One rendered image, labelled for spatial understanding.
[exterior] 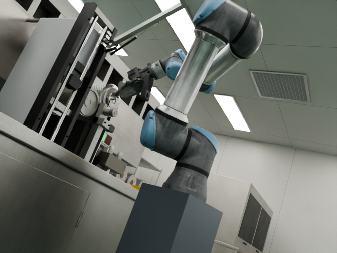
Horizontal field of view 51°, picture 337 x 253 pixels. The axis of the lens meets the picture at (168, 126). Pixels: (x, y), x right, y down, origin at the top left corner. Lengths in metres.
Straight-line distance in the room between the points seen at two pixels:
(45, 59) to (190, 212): 0.83
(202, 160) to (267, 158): 5.00
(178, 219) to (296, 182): 4.97
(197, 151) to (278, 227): 4.73
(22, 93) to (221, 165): 5.09
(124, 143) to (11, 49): 0.99
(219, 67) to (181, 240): 0.64
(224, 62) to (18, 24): 0.92
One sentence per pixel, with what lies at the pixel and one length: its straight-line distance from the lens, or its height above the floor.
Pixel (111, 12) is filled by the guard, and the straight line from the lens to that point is 2.02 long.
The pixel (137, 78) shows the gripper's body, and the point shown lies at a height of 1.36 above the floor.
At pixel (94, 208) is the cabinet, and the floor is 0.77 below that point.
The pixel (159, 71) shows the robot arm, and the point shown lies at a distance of 1.57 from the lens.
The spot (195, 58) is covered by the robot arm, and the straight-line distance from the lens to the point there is 1.13.
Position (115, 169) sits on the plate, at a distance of 1.72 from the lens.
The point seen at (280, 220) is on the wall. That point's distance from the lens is 5.83.
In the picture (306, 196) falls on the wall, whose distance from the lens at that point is 5.88.
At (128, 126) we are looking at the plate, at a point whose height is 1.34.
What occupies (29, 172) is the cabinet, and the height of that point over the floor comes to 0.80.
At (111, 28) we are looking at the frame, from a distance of 1.45.
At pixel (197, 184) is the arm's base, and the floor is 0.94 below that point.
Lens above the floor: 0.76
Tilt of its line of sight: 17 degrees up
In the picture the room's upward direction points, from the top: 21 degrees clockwise
